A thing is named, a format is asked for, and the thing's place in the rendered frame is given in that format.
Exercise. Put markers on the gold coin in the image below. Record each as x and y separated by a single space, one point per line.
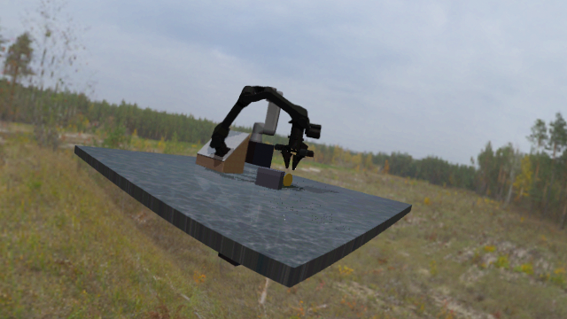
287 180

